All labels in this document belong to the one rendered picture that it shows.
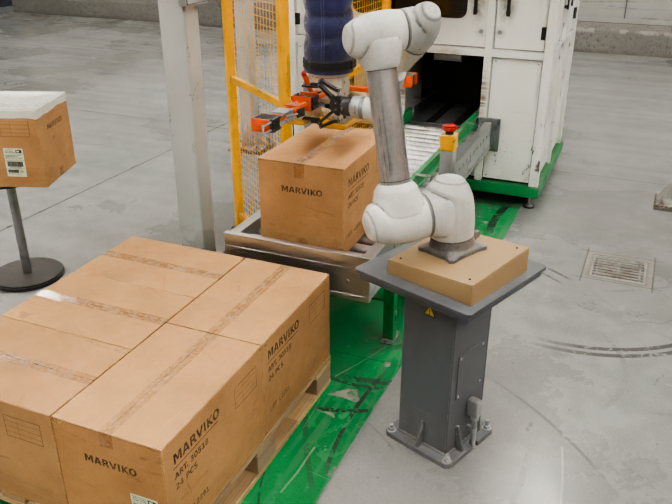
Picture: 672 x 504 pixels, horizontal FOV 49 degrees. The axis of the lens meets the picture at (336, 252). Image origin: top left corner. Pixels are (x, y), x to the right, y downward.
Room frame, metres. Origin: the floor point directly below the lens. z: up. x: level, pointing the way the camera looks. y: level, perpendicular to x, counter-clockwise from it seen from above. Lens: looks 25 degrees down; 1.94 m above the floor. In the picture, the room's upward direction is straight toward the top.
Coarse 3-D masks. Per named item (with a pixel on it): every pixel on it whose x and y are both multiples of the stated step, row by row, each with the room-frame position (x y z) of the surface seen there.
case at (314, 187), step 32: (352, 128) 3.51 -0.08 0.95; (288, 160) 3.02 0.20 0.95; (320, 160) 3.02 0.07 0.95; (352, 160) 3.02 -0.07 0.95; (288, 192) 3.00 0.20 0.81; (320, 192) 2.94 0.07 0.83; (352, 192) 2.99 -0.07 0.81; (288, 224) 3.00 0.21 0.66; (320, 224) 2.94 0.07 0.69; (352, 224) 3.00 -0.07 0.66
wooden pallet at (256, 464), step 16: (320, 368) 2.65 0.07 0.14; (320, 384) 2.65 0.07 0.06; (304, 400) 2.59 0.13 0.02; (288, 416) 2.48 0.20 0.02; (304, 416) 2.50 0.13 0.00; (272, 432) 2.24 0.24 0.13; (288, 432) 2.37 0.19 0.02; (256, 448) 2.13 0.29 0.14; (272, 448) 2.24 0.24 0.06; (256, 464) 2.14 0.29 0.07; (240, 480) 2.10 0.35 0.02; (256, 480) 2.12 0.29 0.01; (0, 496) 1.92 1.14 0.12; (16, 496) 1.89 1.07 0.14; (224, 496) 2.02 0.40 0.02; (240, 496) 2.02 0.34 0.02
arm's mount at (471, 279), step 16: (480, 240) 2.45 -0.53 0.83; (496, 240) 2.44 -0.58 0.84; (400, 256) 2.37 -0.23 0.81; (416, 256) 2.36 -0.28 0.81; (432, 256) 2.35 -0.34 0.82; (480, 256) 2.32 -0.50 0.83; (496, 256) 2.31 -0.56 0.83; (512, 256) 2.30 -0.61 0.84; (400, 272) 2.31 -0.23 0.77; (416, 272) 2.27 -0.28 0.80; (432, 272) 2.23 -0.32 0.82; (448, 272) 2.22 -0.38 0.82; (464, 272) 2.21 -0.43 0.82; (480, 272) 2.20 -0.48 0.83; (496, 272) 2.21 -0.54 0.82; (512, 272) 2.29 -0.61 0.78; (432, 288) 2.22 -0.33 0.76; (448, 288) 2.17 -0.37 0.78; (464, 288) 2.13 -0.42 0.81; (480, 288) 2.15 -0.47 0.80; (496, 288) 2.22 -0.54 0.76
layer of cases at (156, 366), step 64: (128, 256) 2.92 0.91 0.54; (192, 256) 2.92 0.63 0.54; (0, 320) 2.37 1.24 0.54; (64, 320) 2.37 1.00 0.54; (128, 320) 2.37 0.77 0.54; (192, 320) 2.37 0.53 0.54; (256, 320) 2.37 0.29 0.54; (320, 320) 2.66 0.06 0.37; (0, 384) 1.97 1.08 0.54; (64, 384) 1.97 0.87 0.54; (128, 384) 1.97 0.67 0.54; (192, 384) 1.97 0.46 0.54; (256, 384) 2.16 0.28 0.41; (0, 448) 1.90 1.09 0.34; (64, 448) 1.79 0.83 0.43; (128, 448) 1.70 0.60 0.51; (192, 448) 1.79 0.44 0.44
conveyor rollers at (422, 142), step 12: (408, 132) 4.82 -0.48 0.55; (420, 132) 4.86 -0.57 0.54; (432, 132) 4.84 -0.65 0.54; (408, 144) 4.61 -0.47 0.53; (420, 144) 4.58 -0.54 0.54; (432, 144) 4.56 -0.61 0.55; (408, 156) 4.33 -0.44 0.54; (420, 156) 4.31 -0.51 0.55; (420, 192) 3.74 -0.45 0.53; (360, 240) 3.10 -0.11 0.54; (360, 252) 3.00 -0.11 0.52
